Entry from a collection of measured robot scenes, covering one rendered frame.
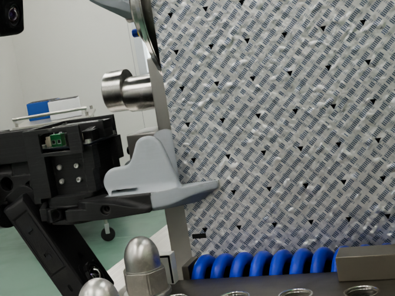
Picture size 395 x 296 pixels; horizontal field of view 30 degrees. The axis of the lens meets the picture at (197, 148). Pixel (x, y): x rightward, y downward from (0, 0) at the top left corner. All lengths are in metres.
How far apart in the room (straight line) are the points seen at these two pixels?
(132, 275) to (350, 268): 0.16
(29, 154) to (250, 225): 0.19
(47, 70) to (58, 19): 0.49
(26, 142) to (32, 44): 6.47
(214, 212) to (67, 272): 0.14
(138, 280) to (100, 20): 6.25
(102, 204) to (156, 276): 0.08
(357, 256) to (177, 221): 0.23
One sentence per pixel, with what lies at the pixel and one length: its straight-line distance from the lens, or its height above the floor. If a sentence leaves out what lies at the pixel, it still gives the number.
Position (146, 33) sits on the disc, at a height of 1.22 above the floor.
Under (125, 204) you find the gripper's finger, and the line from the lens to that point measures 0.59.
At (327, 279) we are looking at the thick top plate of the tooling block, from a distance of 0.54.
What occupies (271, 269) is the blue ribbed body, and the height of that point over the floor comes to 1.03.
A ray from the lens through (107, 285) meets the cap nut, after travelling 0.47.
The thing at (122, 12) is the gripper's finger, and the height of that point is 1.25.
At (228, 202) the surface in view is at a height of 1.08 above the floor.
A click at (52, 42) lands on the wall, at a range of 6.98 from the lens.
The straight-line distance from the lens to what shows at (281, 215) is 0.59.
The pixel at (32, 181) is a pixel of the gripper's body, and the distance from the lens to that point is 0.63.
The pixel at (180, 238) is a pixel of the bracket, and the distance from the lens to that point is 0.71.
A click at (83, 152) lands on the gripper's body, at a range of 0.60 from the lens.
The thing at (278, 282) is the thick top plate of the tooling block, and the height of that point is 1.03.
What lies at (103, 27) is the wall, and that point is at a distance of 6.75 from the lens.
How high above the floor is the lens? 1.20
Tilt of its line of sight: 7 degrees down
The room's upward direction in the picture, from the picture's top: 9 degrees counter-clockwise
